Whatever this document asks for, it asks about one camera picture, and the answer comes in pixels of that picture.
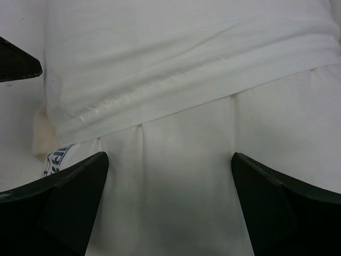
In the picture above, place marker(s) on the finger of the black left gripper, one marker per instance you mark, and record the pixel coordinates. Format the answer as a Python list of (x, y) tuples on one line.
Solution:
[(16, 64)]

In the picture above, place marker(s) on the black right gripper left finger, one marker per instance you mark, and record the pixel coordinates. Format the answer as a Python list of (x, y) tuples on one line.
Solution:
[(55, 214)]

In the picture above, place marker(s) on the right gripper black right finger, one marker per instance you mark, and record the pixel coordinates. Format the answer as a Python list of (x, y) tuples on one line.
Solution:
[(284, 215)]

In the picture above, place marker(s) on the grey and cream pillowcase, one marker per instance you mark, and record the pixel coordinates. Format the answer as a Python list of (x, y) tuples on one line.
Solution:
[(111, 65)]

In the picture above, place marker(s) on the white pillow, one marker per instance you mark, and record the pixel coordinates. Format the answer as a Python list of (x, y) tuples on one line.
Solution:
[(169, 189)]

